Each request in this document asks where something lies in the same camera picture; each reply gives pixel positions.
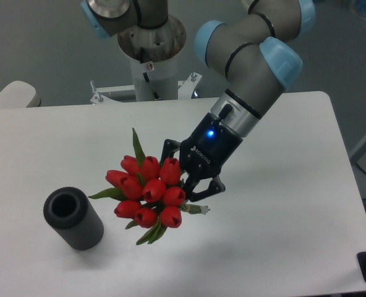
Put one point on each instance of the red tulip bouquet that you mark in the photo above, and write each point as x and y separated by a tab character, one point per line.
150	193

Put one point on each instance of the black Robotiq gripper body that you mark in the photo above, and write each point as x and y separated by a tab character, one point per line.
207	149

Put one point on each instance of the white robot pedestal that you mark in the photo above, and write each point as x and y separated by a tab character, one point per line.
153	54

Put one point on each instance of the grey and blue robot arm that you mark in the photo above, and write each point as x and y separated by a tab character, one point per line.
252	55

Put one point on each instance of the white chair armrest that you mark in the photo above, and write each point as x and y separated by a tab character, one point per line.
19	94

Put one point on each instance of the dark grey ribbed vase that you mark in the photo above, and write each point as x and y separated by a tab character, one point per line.
68	211

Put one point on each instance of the white metal base bracket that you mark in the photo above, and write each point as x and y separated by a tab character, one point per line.
186	89

